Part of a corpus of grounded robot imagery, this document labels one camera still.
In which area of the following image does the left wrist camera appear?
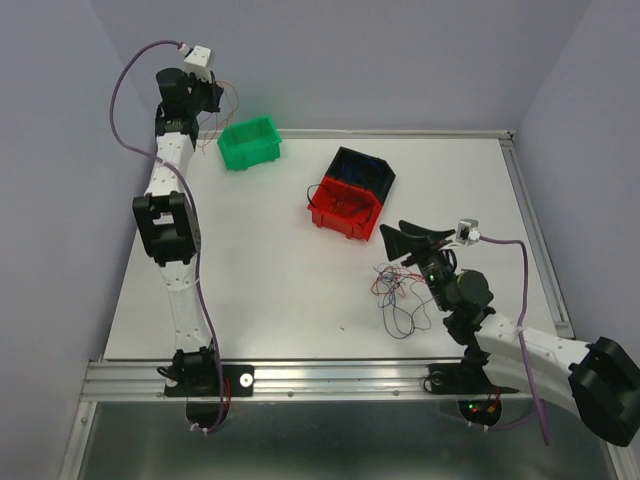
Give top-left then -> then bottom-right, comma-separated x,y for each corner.
178,43 -> 214,84

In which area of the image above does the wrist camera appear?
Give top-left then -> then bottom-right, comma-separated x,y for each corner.
178,43 -> 214,84
442,218 -> 481,250

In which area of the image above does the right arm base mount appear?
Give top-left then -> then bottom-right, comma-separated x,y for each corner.
422,349 -> 518,396

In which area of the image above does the red plastic bin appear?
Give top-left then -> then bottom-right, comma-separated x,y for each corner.
306,176 -> 383,241

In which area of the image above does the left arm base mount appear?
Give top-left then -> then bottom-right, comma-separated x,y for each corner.
156,348 -> 255,398

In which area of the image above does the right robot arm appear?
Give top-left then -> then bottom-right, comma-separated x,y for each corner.
379,219 -> 639,447

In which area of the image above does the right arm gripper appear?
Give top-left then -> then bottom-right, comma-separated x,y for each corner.
380,218 -> 456,311

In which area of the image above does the black plastic bin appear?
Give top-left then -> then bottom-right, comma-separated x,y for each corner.
325,146 -> 396,204

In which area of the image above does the green plastic bin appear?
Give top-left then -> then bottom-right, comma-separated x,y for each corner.
217,115 -> 282,171

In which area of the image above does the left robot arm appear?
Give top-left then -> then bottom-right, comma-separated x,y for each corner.
132,68 -> 223,397

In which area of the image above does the black ribbon cable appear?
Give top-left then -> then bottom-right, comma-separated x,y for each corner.
305,182 -> 376,226

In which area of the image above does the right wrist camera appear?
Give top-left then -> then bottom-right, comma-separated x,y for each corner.
442,218 -> 481,250

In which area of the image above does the aluminium mounting rail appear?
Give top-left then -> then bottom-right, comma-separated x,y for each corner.
82,355 -> 616,401

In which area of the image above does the blue thin wire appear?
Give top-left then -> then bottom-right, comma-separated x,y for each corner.
372,264 -> 434,339

